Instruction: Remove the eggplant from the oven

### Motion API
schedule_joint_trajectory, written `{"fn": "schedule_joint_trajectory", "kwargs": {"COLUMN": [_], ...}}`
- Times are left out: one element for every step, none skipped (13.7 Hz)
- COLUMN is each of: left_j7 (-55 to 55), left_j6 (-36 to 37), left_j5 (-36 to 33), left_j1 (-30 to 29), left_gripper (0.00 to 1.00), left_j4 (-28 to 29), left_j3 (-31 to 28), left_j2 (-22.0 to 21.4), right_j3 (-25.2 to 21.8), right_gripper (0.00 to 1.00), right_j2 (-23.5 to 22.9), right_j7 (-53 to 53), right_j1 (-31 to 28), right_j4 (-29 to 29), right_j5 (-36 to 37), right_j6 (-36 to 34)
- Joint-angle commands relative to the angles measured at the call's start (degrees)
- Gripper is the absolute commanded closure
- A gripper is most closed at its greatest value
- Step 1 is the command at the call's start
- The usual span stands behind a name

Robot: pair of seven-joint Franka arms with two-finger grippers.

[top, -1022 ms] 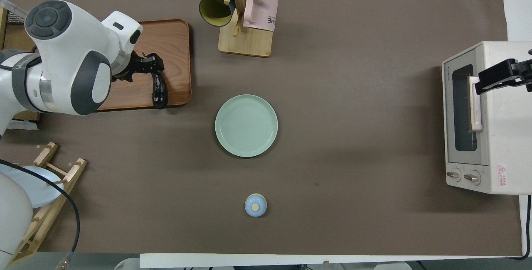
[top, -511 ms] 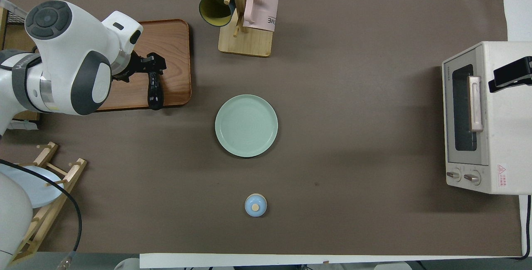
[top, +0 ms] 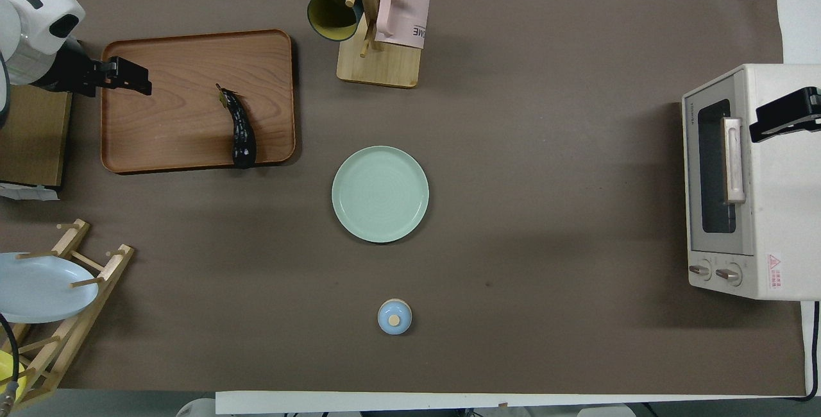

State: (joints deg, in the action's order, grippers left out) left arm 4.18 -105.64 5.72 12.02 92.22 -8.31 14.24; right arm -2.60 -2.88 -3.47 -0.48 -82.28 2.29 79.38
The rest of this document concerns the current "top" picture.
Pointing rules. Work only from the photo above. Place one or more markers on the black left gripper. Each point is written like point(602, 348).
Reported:
point(74, 74)

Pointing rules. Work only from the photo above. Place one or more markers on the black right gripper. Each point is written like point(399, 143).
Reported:
point(813, 106)

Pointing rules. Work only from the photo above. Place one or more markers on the white toaster oven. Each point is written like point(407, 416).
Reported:
point(770, 186)

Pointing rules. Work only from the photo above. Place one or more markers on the dark purple eggplant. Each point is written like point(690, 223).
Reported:
point(242, 135)

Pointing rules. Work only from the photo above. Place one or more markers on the light green plate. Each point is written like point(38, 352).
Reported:
point(380, 194)

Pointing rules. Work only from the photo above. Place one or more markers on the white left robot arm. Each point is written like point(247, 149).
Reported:
point(32, 25)

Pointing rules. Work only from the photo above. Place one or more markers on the brown wooden tray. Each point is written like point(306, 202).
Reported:
point(173, 109)

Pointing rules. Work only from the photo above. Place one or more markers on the wooden dish rack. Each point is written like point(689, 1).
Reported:
point(96, 276)

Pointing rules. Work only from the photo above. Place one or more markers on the dark blue mug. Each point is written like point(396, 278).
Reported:
point(330, 13)

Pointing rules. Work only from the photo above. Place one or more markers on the light blue plate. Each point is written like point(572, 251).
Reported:
point(38, 289)

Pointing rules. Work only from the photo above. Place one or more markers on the wooden mug tree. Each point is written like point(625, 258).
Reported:
point(378, 64)

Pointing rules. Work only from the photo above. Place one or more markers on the brown table mat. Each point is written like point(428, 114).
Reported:
point(513, 147)

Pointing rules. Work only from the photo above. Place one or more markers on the pink mug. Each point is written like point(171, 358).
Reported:
point(404, 19)

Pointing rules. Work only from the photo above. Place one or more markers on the yellow plate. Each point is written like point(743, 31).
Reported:
point(6, 375)

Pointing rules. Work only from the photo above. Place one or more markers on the small blue white bell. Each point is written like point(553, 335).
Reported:
point(394, 317)

